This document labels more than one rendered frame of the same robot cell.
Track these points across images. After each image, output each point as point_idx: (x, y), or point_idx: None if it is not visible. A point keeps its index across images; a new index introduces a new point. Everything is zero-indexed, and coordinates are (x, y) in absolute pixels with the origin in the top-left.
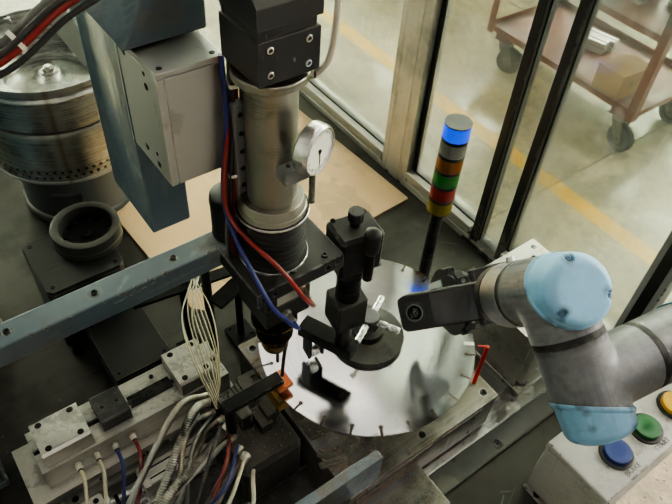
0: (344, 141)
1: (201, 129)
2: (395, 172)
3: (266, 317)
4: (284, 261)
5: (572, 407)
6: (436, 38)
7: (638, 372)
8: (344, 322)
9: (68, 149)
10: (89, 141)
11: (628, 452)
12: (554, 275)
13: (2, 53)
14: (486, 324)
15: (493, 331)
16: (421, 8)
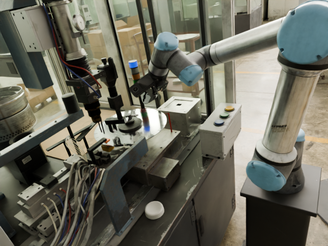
0: (108, 109)
1: (44, 30)
2: (127, 109)
3: (88, 97)
4: (85, 71)
5: (182, 70)
6: (120, 57)
7: (195, 57)
8: (116, 104)
9: (10, 124)
10: (17, 119)
11: (221, 120)
12: (159, 36)
13: None
14: (158, 86)
15: (172, 121)
16: (112, 50)
